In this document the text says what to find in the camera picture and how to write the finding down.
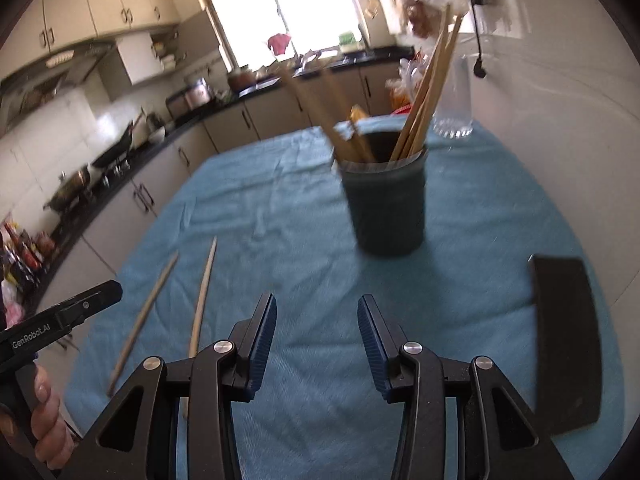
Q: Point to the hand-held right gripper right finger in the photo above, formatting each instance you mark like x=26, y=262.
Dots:
x=370, y=340

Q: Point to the metal sink faucet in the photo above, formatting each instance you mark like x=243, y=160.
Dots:
x=307, y=62

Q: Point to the tan wooden chopstick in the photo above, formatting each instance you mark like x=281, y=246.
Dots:
x=202, y=300
x=144, y=320

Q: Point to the brown cooking pot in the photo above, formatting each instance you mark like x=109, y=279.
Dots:
x=241, y=79

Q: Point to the white bowl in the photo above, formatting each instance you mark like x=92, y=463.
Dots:
x=156, y=135

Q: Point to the white knotted plastic bag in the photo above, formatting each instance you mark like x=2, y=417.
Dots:
x=407, y=82

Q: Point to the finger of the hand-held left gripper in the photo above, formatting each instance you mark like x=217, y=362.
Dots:
x=90, y=302

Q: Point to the beige base cabinets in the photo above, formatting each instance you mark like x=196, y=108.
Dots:
x=230, y=130

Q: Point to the yellow plastic bag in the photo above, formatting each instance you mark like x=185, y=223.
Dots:
x=359, y=114

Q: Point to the blue towel table cloth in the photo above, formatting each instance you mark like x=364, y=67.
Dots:
x=280, y=220

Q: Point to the black flat rectangular case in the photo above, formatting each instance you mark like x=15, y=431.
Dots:
x=565, y=335

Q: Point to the gas stove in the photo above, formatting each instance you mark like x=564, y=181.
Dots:
x=100, y=180

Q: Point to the clear glass mug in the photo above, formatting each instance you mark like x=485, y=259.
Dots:
x=452, y=105

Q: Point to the black kitchen countertop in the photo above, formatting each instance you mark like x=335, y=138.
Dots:
x=200, y=115

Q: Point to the red cloth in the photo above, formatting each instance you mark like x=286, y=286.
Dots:
x=278, y=42

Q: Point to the person's left hand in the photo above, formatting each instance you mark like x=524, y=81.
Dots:
x=50, y=430

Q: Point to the kitchen window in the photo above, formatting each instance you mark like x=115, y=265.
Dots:
x=280, y=5

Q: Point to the green container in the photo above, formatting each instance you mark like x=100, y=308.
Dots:
x=346, y=37

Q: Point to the black wok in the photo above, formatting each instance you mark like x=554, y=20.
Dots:
x=117, y=150

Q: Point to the black cylindrical utensil holder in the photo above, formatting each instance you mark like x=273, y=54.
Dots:
x=385, y=210

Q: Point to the silver kitchen appliance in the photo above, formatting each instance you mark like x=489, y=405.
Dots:
x=192, y=96

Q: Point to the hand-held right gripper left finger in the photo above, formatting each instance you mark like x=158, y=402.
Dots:
x=263, y=340

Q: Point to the brownish plastic bag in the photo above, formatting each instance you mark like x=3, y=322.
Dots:
x=422, y=17

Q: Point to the range hood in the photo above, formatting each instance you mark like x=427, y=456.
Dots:
x=55, y=70

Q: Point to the metal pan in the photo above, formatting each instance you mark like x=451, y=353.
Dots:
x=70, y=190

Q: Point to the bunch of wooden chopsticks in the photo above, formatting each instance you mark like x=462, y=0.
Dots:
x=427, y=95

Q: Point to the red plastic basin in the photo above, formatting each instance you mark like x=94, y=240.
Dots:
x=402, y=109

